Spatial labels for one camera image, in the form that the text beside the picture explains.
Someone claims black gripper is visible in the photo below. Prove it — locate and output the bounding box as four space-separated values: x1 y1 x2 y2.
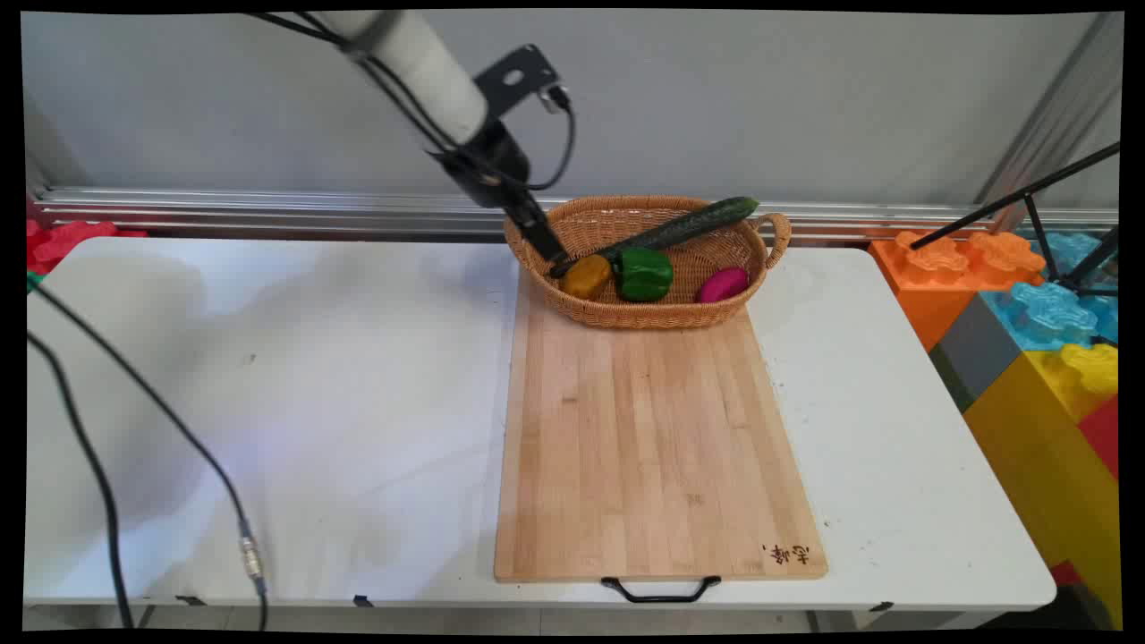
442 120 570 267

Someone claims yellow orange bell pepper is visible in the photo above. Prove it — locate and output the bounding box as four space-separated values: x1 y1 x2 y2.
561 254 614 301

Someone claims green bell pepper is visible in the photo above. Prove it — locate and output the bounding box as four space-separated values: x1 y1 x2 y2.
614 247 674 303

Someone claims woven wicker basket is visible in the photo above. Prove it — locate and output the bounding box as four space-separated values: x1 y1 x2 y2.
504 195 793 331

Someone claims dark green cucumber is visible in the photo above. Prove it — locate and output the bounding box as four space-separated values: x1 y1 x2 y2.
547 196 760 278

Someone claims magenta eggplant toy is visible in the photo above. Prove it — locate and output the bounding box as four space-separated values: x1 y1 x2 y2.
696 267 751 305

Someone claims wooden cutting board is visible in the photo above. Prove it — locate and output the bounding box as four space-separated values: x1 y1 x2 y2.
494 259 828 584

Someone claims orange giant building block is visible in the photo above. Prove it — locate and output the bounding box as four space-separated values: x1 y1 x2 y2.
868 229 1047 353

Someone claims grey giant building block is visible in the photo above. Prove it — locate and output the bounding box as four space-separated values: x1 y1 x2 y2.
928 292 1024 414

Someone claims red block pile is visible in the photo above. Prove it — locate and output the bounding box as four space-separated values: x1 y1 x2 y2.
25 218 149 278

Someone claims black tripod stand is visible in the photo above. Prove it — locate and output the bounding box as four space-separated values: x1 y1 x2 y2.
909 141 1123 300

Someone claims blue giant building block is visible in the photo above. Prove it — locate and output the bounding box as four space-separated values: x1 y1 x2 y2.
979 231 1121 353

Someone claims yellow giant building block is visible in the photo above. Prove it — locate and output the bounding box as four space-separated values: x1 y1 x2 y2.
963 342 1123 631

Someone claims red giant building block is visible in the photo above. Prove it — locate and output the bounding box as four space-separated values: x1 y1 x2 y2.
1076 395 1121 484

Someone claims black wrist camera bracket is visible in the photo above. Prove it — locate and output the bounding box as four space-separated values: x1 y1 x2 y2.
473 45 572 117

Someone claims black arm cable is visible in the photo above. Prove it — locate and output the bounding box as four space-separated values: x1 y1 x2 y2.
247 11 578 192

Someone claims aluminium rail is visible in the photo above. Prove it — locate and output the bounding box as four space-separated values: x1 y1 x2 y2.
29 186 1121 246

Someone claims black cutting board handle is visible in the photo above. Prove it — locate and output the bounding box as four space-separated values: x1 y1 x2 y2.
600 575 722 605

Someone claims black cable with metal connector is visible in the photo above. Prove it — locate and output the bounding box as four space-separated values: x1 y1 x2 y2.
25 277 270 632

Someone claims thin black cable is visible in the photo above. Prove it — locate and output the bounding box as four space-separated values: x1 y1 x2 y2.
25 331 135 631

